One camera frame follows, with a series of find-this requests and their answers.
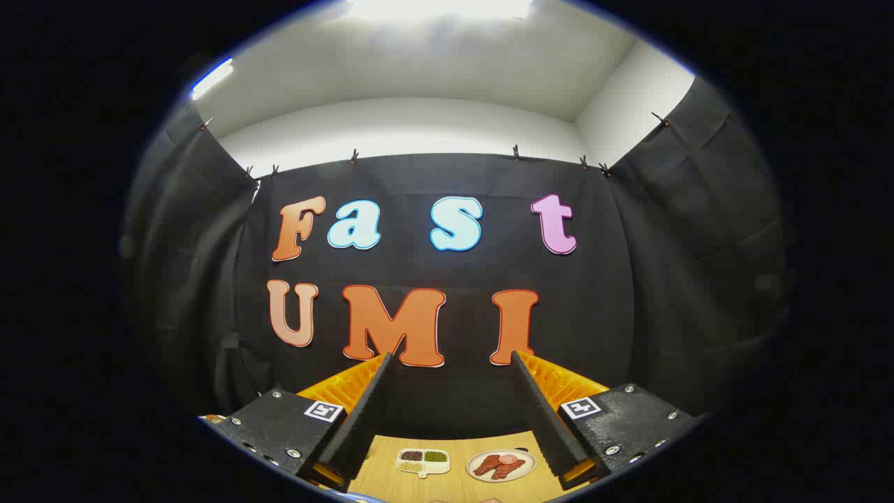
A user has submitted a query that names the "long ceiling light strip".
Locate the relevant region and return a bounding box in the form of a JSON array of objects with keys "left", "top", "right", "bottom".
[{"left": 192, "top": 57, "right": 235, "bottom": 101}]

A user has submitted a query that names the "white divided snack dish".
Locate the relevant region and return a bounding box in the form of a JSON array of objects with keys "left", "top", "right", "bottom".
[{"left": 396, "top": 448, "right": 451, "bottom": 479}]

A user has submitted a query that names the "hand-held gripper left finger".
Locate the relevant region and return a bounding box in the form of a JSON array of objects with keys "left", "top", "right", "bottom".
[{"left": 207, "top": 351, "right": 394, "bottom": 494}]

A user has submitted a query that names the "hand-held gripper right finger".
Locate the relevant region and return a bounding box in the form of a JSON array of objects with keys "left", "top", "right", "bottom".
[{"left": 510, "top": 349, "right": 705, "bottom": 491}]

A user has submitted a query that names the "wide ceiling light panel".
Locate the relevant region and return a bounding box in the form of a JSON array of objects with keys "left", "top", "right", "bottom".
[{"left": 346, "top": 0, "right": 535, "bottom": 20}]

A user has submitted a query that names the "white oval plate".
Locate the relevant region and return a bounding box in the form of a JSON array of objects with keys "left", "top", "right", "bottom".
[{"left": 467, "top": 449, "right": 537, "bottom": 483}]

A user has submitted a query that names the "row of black cloth clips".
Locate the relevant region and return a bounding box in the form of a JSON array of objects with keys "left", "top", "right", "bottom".
[{"left": 199, "top": 110, "right": 671, "bottom": 179}]

